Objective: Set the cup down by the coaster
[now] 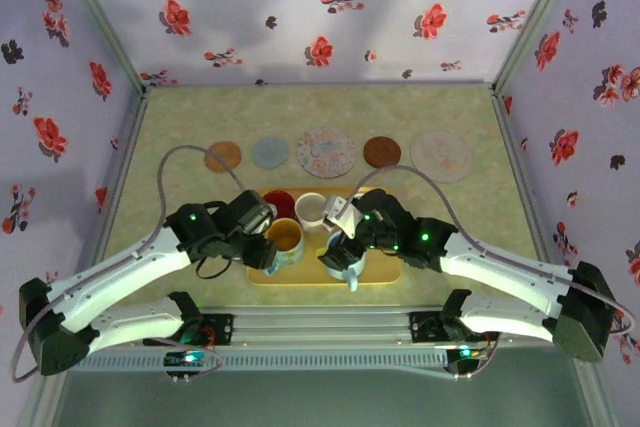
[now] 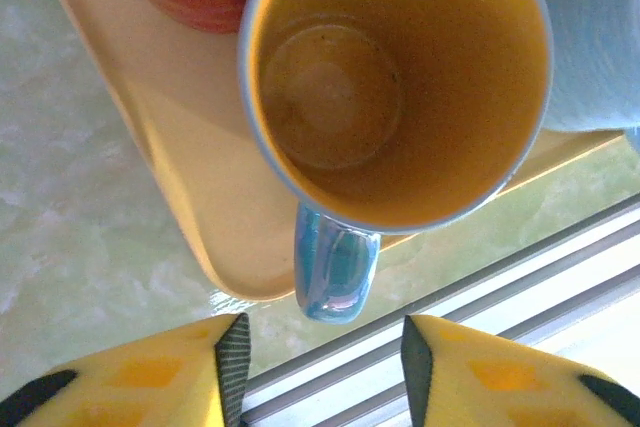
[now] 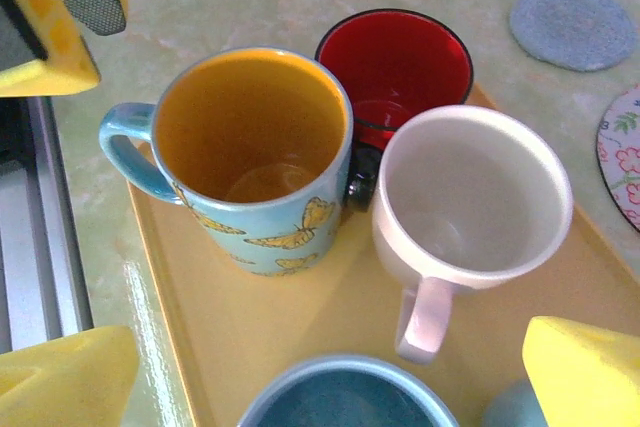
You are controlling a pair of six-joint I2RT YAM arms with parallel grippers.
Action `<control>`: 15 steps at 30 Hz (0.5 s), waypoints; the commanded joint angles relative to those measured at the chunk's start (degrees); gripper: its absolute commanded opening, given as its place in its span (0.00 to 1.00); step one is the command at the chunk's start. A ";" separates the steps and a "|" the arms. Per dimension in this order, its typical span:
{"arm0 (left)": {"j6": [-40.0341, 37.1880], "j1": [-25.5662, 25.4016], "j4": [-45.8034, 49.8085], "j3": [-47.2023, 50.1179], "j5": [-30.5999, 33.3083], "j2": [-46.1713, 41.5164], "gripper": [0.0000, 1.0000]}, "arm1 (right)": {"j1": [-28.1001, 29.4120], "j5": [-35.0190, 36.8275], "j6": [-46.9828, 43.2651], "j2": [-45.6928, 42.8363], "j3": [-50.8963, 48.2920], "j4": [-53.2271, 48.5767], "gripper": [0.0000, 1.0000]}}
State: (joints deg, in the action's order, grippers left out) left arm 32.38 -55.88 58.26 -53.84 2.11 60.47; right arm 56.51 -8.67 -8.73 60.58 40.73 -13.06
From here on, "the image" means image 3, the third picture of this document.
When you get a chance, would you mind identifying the pale pink mug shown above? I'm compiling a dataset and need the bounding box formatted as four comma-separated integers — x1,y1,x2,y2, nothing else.
371,105,575,366

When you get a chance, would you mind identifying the blue butterfly mug yellow inside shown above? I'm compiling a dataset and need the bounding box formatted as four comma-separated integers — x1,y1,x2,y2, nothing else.
98,46,356,278

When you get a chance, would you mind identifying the red cup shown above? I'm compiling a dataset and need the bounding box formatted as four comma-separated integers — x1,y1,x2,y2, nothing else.
313,9,475,213

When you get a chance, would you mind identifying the yellow tray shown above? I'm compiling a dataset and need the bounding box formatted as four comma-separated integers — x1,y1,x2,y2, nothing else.
124,81,640,427

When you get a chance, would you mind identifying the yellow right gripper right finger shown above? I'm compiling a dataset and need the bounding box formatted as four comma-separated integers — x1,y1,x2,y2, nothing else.
522,315,640,427

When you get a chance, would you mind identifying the aluminium frame rail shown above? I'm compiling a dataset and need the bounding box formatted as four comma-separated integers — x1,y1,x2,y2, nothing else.
0,96,95,354

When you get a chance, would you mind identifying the round blue-grey felt coaster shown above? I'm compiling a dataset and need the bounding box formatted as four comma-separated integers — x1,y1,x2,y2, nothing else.
508,0,640,73

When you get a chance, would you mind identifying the light blue mug blue inside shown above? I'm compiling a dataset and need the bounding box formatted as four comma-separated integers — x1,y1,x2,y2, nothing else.
237,354,459,427

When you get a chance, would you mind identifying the floral patterned plate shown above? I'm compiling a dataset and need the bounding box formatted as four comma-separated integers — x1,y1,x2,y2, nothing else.
594,84,640,234

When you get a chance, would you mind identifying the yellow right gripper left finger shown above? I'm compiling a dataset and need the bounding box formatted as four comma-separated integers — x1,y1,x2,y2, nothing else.
0,325,141,427

